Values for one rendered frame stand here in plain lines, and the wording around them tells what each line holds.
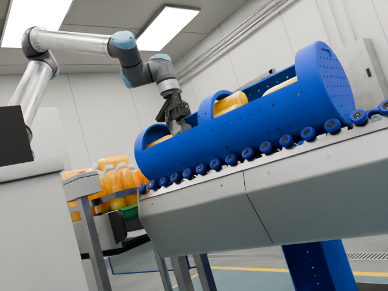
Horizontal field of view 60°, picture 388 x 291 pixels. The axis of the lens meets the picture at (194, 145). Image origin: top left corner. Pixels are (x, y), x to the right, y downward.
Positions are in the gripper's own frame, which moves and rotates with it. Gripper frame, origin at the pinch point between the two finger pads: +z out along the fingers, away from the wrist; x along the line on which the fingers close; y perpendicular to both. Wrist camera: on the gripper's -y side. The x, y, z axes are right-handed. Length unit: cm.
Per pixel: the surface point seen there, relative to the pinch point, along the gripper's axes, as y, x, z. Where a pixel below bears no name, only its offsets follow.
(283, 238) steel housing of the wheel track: 34, -2, 46
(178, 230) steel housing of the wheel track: -11.0, -4.9, 36.5
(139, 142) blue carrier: -17.7, -6.9, -4.5
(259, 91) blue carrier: 34.4, 15.0, -7.6
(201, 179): 9.9, -5.6, 19.0
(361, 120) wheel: 71, -6, 17
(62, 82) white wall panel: -407, 200, -217
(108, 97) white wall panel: -392, 275, -183
